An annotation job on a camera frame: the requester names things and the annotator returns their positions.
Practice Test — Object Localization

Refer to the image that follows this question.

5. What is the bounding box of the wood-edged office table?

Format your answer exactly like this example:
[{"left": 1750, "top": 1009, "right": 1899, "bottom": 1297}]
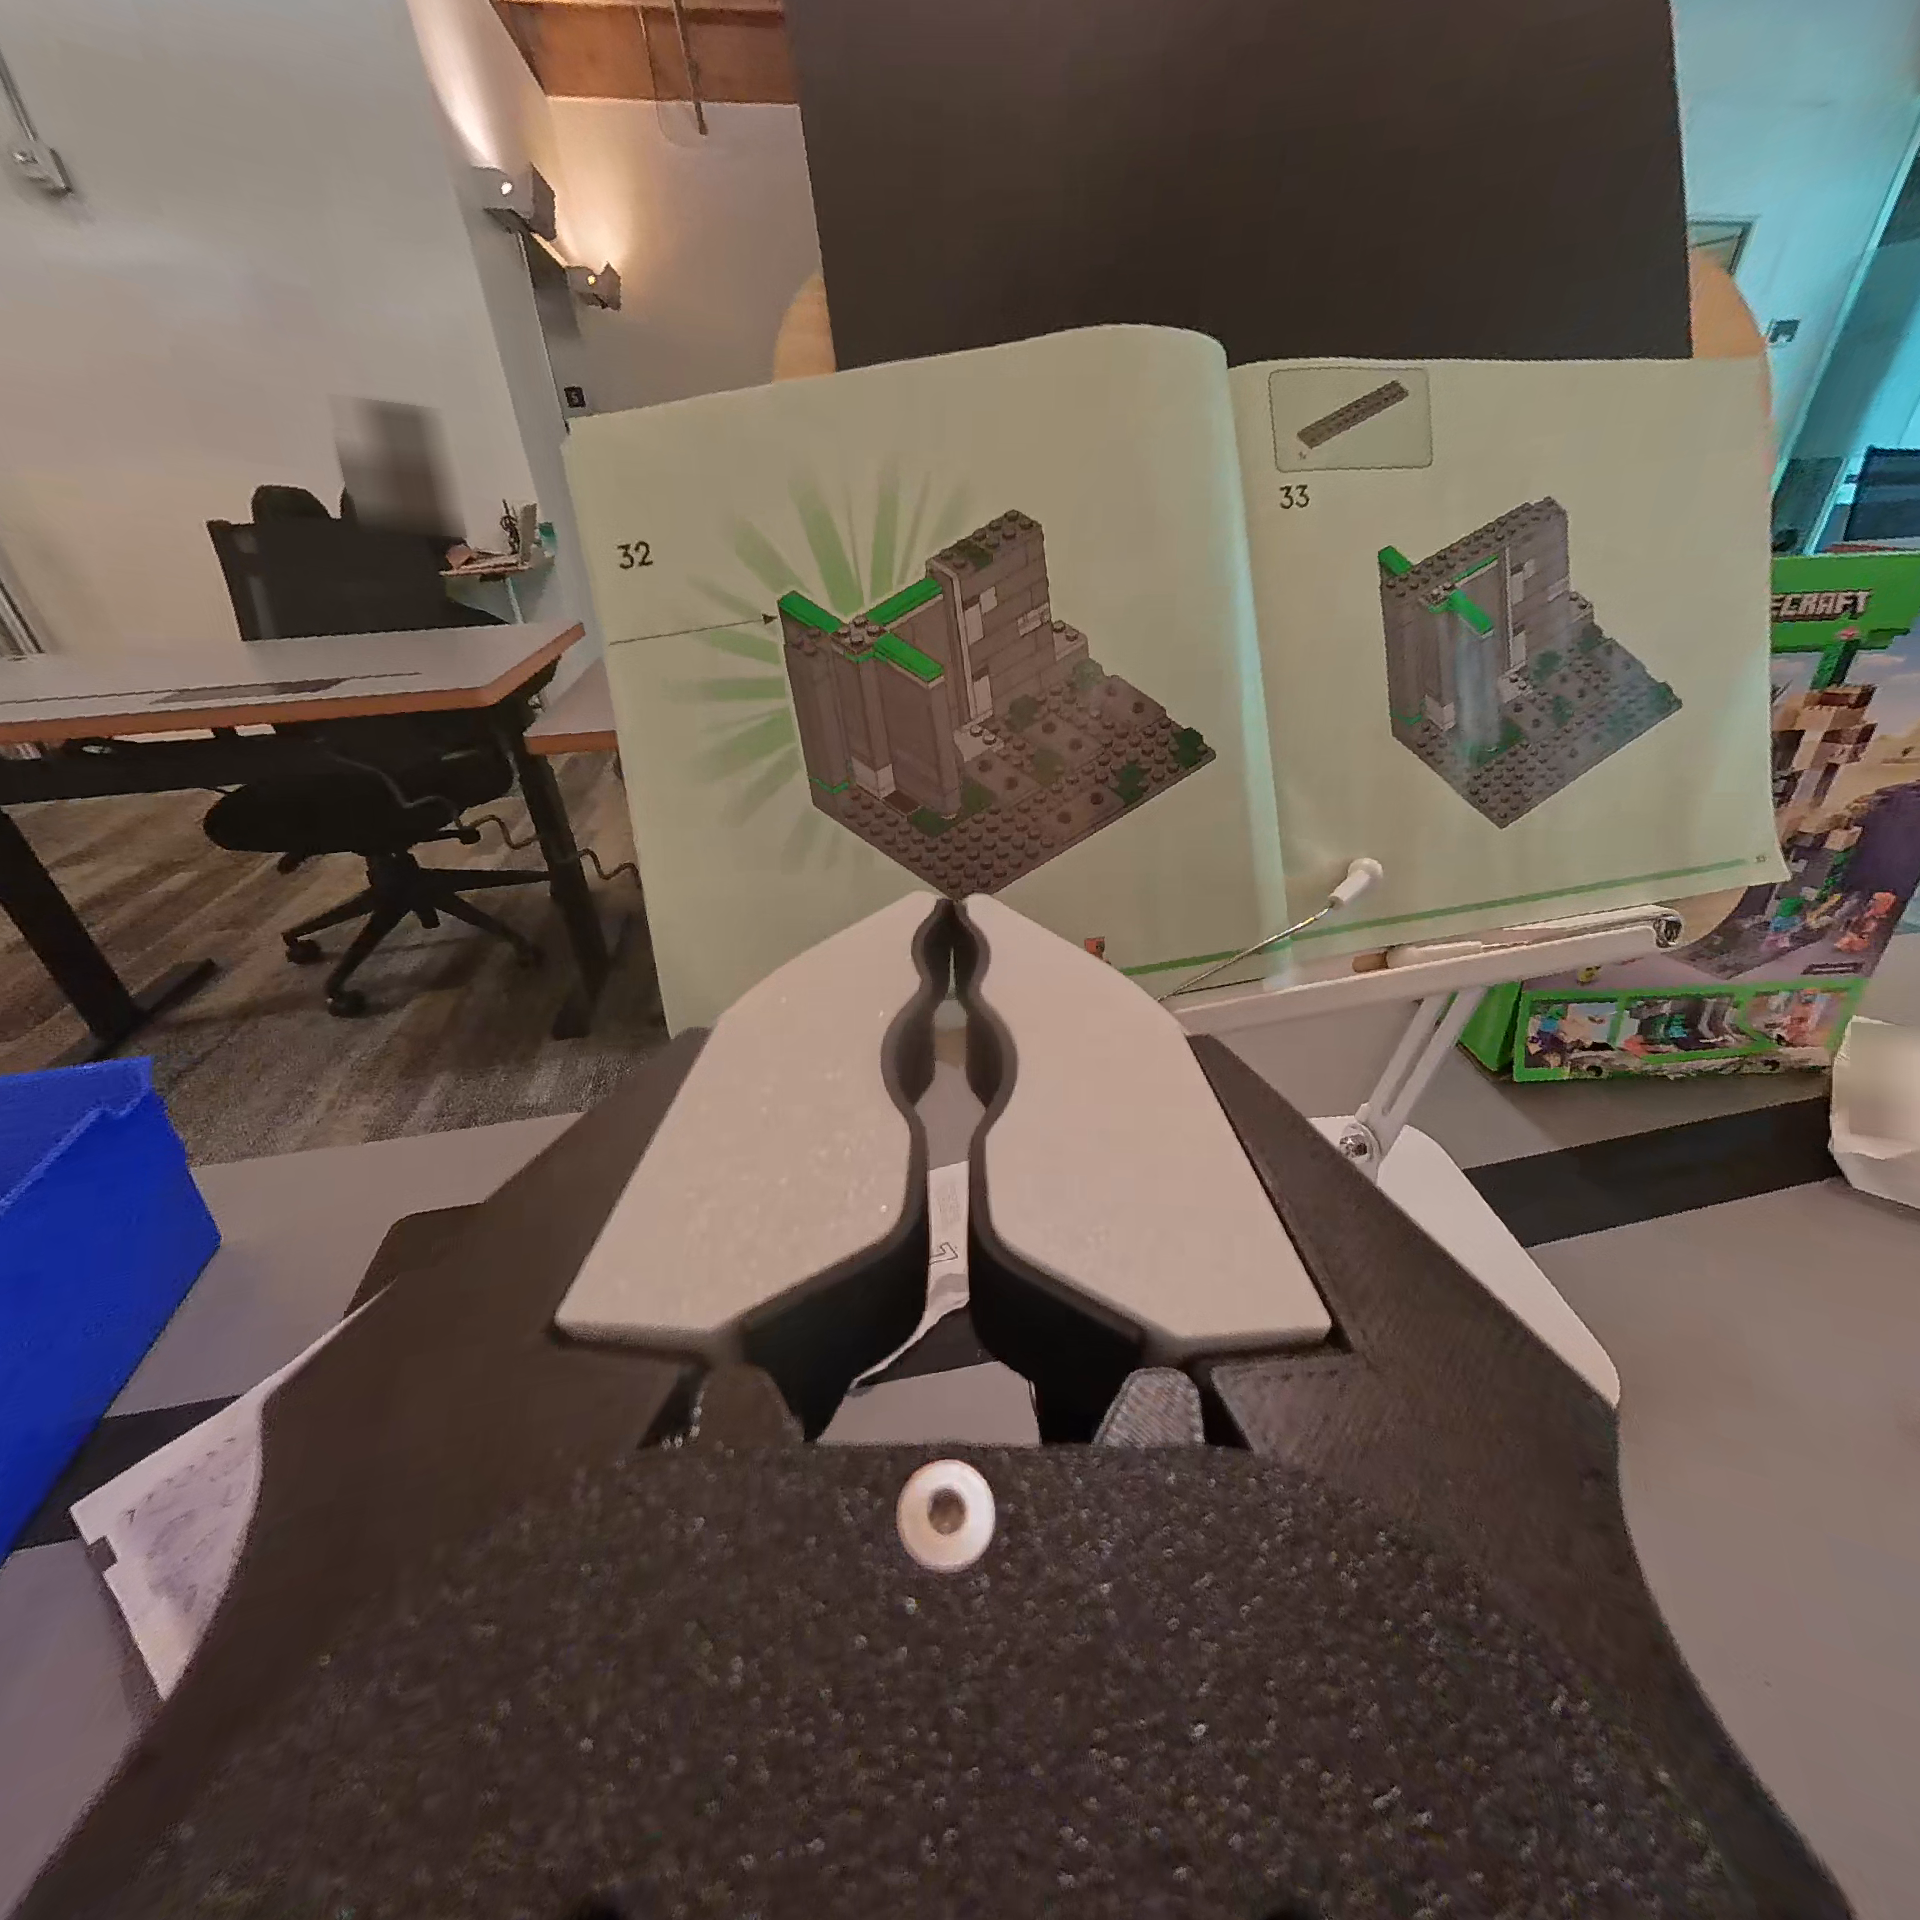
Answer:
[{"left": 0, "top": 617, "right": 616, "bottom": 1066}]

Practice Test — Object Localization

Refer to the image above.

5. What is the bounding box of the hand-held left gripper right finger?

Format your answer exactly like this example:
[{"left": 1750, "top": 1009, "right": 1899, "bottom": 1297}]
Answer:
[{"left": 961, "top": 891, "right": 1337, "bottom": 1366}]

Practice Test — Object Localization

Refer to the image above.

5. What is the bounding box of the white book stand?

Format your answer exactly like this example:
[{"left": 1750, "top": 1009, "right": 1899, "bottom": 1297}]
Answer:
[{"left": 774, "top": 247, "right": 1790, "bottom": 1405}]

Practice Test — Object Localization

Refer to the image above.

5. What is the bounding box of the black panel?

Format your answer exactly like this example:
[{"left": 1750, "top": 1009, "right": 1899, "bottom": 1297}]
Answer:
[{"left": 784, "top": 0, "right": 1695, "bottom": 368}]

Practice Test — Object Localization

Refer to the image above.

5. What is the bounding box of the blue plastic bin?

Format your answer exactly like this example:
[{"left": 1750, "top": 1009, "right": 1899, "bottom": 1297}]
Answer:
[{"left": 0, "top": 1056, "right": 222, "bottom": 1562}]

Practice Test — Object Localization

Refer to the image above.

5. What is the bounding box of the pale green instruction booklet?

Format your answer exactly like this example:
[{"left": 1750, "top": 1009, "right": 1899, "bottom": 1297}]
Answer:
[{"left": 558, "top": 320, "right": 1795, "bottom": 1045}]

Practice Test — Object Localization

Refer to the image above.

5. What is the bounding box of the black office chair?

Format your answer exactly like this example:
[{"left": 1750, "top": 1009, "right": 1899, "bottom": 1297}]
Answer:
[
  {"left": 201, "top": 733, "right": 550, "bottom": 1023},
  {"left": 208, "top": 485, "right": 505, "bottom": 646}
]

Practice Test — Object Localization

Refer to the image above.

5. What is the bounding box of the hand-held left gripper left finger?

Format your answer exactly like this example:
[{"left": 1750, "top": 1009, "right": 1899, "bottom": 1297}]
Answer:
[{"left": 551, "top": 891, "right": 952, "bottom": 1366}]

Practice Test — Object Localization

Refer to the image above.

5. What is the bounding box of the green toy box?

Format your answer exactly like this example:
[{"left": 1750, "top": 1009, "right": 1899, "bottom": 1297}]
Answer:
[{"left": 1464, "top": 547, "right": 1920, "bottom": 1086}]

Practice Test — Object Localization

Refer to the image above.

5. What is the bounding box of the black coiled cable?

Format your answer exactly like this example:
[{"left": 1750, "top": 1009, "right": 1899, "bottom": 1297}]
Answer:
[{"left": 450, "top": 802, "right": 635, "bottom": 906}]

